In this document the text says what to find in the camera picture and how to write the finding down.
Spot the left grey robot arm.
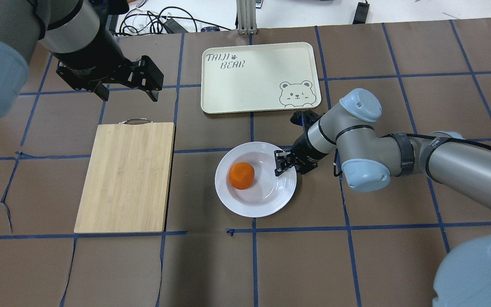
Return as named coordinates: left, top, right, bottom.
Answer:
left=0, top=0, right=163, bottom=118

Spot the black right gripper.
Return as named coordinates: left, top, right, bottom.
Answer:
left=274, top=142, right=319, bottom=177

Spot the black power adapter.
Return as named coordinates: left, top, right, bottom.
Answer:
left=352, top=0, right=370, bottom=25

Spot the aluminium frame post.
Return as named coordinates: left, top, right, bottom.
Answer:
left=236, top=0, right=258, bottom=35

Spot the black cable bundle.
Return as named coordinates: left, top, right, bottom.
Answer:
left=108, top=6, right=233, bottom=36

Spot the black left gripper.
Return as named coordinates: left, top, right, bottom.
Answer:
left=56, top=55, right=164, bottom=102

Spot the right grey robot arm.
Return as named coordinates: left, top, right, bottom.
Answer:
left=156, top=52, right=491, bottom=307

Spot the orange fruit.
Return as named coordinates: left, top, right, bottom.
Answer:
left=228, top=162, right=255, bottom=190

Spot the white round plate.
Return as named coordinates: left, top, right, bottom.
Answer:
left=214, top=142, right=297, bottom=218

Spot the bamboo cutting board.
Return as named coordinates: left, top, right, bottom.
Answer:
left=74, top=121, right=176, bottom=235

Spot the cream bear tray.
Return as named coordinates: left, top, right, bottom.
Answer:
left=200, top=41, right=321, bottom=115

